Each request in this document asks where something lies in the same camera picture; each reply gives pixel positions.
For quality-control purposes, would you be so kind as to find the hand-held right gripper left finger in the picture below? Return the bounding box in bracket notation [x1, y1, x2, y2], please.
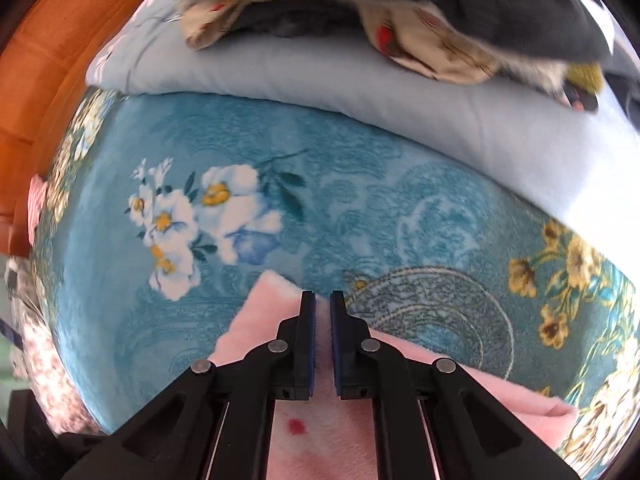
[65, 290, 317, 480]

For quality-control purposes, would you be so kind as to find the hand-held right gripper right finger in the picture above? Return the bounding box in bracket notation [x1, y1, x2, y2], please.
[329, 290, 581, 480]

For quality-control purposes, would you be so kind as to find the pink fleece pajama garment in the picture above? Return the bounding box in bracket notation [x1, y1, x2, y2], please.
[207, 270, 578, 480]

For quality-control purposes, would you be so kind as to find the pink floral cloth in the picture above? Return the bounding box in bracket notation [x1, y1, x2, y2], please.
[5, 255, 101, 436]

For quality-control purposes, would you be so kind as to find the teal floral blanket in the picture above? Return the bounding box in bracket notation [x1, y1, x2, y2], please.
[27, 87, 640, 476]

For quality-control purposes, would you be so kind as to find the pink checked cloth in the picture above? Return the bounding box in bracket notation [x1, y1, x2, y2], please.
[27, 172, 51, 241]

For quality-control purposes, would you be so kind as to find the blue-grey floral quilt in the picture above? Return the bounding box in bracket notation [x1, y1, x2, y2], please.
[85, 0, 640, 261]

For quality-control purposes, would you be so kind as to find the beige printed cloth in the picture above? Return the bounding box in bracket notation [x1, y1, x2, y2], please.
[180, 0, 571, 93]

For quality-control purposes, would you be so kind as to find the wooden headboard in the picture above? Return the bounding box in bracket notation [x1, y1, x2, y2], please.
[0, 0, 166, 261]

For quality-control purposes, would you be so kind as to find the mustard yellow patterned cloth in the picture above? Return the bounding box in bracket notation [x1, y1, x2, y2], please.
[565, 60, 606, 93]

